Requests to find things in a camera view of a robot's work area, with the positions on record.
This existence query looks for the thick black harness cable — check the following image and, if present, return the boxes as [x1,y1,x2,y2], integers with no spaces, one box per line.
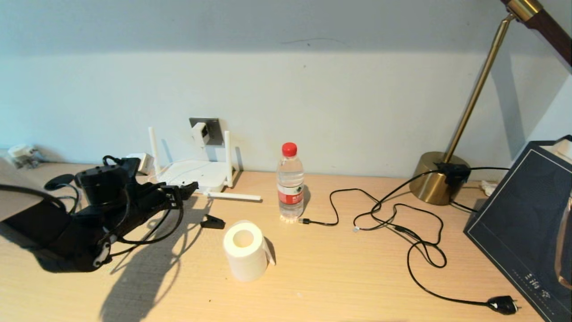
[0,184,67,212]

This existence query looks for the white router with antennas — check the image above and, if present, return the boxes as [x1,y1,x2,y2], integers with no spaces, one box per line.
[147,127,262,202]

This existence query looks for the small black clip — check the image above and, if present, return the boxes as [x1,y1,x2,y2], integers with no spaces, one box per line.
[200,214,226,229]

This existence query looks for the black lamp power cord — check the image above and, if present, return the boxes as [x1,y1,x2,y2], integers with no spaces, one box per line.
[353,162,521,316]

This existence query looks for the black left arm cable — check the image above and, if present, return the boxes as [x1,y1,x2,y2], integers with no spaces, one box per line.
[102,155,185,246]

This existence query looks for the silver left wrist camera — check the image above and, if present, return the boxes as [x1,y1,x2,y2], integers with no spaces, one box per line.
[126,153,155,175]

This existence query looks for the clear red-capped water bottle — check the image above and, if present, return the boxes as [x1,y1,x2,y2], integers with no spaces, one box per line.
[276,142,305,223]

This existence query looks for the white adapter cord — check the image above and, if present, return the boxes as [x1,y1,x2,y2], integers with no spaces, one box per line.
[147,148,210,184]

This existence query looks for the white power adapter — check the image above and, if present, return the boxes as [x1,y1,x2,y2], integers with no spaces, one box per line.
[191,122,210,146]

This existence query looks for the thin black connector cable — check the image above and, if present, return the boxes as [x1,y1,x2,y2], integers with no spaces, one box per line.
[299,188,398,233]

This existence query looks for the cream flat panel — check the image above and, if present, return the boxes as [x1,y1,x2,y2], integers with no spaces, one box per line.
[0,157,46,222]

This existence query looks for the grey wall socket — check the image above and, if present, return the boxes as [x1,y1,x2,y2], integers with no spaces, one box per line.
[189,118,223,146]

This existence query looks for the brass desk lamp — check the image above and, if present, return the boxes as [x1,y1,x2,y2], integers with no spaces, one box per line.
[410,0,572,205]

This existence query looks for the white toilet paper roll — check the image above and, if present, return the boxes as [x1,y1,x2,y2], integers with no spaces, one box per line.
[223,220,276,282]

